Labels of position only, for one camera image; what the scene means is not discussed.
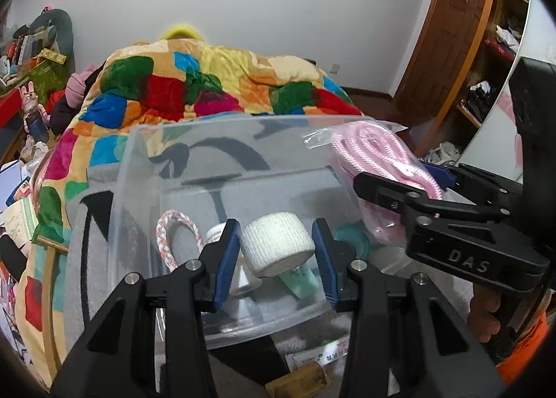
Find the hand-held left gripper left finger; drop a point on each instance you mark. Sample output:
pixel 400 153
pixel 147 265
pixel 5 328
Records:
pixel 226 265

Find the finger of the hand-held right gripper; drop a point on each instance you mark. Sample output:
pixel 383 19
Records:
pixel 393 196
pixel 441 174

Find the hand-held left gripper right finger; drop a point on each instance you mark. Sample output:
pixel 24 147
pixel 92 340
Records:
pixel 325 265

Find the white bandage roll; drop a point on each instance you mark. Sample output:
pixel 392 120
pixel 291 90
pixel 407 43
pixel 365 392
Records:
pixel 276 241

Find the clear plastic container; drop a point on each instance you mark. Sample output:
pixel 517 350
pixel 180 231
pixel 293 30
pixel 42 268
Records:
pixel 278 155

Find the person's right forearm orange sleeve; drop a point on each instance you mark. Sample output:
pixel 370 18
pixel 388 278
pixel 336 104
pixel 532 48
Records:
pixel 532 348

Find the person's right hand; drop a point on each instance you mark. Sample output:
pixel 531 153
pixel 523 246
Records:
pixel 486 315

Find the green packet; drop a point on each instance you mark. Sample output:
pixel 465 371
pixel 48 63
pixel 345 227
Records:
pixel 302 283

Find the teal round plastic object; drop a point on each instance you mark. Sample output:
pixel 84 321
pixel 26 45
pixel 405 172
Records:
pixel 354 241

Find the white label card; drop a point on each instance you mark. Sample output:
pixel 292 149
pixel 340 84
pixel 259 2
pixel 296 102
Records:
pixel 317 352

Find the wooden block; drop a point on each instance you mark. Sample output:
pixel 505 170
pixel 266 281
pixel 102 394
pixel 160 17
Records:
pixel 297 380

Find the wooden wardrobe shelves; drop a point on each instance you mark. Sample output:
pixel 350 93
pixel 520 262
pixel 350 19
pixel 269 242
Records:
pixel 499 59

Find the brown wooden door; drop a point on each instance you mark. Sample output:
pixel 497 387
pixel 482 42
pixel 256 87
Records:
pixel 443 42

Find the white wardrobe door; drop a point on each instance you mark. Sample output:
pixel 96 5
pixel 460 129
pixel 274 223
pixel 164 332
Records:
pixel 536 33

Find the colourful patchwork blanket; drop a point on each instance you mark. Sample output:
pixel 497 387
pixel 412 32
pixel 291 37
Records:
pixel 173 81

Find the pink knitted hat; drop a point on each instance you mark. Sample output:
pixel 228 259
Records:
pixel 78 85

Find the yellow pillow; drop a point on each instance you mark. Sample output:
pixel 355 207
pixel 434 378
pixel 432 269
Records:
pixel 180 32

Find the pink bunny toy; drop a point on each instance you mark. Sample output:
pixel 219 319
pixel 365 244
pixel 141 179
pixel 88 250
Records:
pixel 31 98

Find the grey plush toy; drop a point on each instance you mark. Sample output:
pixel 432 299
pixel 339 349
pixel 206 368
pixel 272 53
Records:
pixel 52 27

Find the white wall socket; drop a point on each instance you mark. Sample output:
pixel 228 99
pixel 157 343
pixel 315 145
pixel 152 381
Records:
pixel 334 68

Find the wooden frame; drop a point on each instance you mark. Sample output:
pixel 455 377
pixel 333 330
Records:
pixel 51 276

